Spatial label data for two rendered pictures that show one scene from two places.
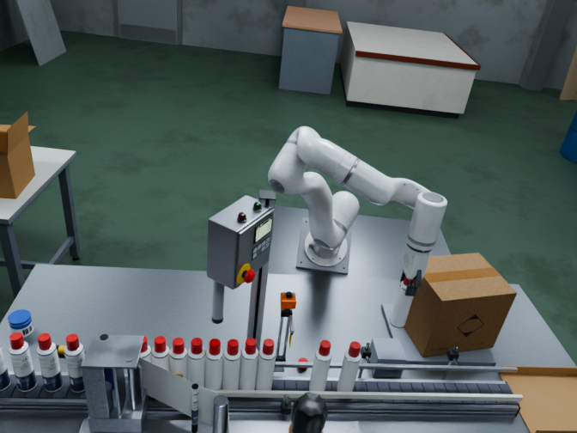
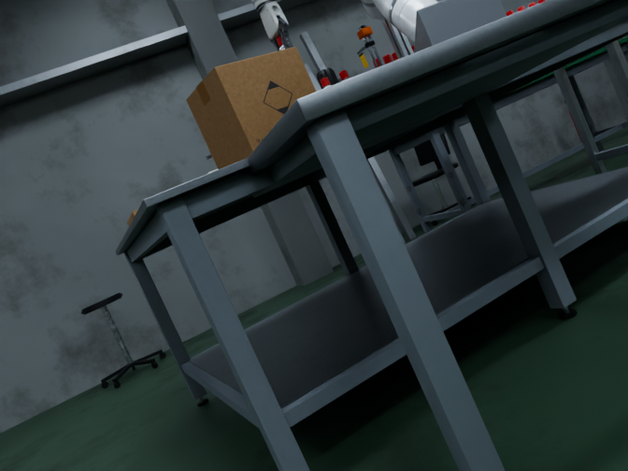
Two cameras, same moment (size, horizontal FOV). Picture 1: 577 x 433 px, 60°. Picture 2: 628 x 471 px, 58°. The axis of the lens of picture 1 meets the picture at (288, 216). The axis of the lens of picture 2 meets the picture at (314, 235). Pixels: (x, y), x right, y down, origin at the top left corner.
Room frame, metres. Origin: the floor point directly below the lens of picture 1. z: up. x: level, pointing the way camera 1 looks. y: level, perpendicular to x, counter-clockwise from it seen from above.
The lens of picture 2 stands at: (3.19, -1.10, 0.67)
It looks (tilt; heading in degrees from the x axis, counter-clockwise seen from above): 3 degrees down; 165
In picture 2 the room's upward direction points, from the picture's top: 24 degrees counter-clockwise
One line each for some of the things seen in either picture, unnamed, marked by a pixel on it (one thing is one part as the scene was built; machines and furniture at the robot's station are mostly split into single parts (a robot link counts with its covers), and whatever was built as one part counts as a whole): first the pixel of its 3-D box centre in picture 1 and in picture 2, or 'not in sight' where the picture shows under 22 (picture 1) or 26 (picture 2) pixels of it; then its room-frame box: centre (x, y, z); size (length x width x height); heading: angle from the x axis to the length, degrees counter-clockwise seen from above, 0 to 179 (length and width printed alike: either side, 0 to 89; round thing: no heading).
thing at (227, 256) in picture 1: (240, 241); not in sight; (1.13, 0.12, 1.38); 0.17 x 0.10 x 0.19; 152
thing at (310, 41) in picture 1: (308, 47); not in sight; (7.77, 0.01, 0.44); 1.57 x 0.81 x 0.88; 1
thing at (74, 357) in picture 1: (75, 362); not in sight; (0.98, 0.56, 0.98); 0.05 x 0.05 x 0.20
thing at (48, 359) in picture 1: (49, 362); not in sight; (0.97, 0.64, 0.98); 0.05 x 0.05 x 0.20
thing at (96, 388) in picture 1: (118, 382); not in sight; (0.91, 0.41, 1.01); 0.14 x 0.13 x 0.26; 97
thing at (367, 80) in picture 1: (400, 66); not in sight; (7.57, -1.37, 0.37); 2.03 x 1.61 x 0.75; 1
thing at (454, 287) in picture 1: (452, 303); (258, 113); (1.47, -0.64, 0.99); 0.30 x 0.24 x 0.27; 109
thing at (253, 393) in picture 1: (359, 395); not in sight; (1.06, -0.29, 0.90); 1.07 x 0.01 x 0.02; 97
